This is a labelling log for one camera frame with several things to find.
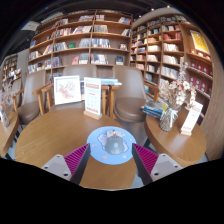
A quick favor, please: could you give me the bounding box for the white sign with wooden base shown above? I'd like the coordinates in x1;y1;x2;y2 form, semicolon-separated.
83;76;103;121

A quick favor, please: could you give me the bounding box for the white framed floral picture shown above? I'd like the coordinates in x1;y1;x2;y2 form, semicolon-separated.
53;75;83;106

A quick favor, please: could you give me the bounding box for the dark cover book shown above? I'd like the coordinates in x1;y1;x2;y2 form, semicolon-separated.
79;80;86;101

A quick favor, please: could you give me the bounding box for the blue book stack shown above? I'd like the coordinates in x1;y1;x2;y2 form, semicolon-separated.
99;77;123;87

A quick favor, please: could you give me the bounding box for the small white sign card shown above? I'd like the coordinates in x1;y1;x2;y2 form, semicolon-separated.
180;100;204;137

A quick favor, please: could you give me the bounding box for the brown leather wooden armchair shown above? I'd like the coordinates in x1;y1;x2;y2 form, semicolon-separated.
11;70;48;126
108;64;161;124
32;64;113;116

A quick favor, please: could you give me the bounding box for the stack of books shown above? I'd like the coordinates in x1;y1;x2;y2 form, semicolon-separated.
139;99;169;120

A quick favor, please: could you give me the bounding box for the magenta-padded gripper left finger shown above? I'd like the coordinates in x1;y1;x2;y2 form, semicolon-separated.
40;143;92;186

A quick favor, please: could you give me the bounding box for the wide wooden bookshelf unit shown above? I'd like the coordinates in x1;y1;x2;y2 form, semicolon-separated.
27;9;134;84

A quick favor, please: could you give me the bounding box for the wooden side table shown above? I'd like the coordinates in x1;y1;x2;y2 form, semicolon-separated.
0;110;20;158
143;106;208;168

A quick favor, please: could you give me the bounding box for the glass vase with dried flowers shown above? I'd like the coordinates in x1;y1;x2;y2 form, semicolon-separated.
158;56;198;133

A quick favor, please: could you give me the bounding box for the grey computer mouse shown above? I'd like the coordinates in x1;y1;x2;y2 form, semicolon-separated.
104;129;125;155

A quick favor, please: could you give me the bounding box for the round blue mouse pad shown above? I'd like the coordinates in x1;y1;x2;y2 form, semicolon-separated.
86;126;137;166

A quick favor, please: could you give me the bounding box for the small distant wooden bookshelf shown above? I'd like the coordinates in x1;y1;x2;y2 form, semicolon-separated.
1;53;22;84

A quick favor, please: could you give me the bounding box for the tall wooden bookshelf with poster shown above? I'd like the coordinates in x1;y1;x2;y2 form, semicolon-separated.
129;13;218;111

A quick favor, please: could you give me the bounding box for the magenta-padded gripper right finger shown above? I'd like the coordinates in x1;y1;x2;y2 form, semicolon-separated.
131;143;184;186

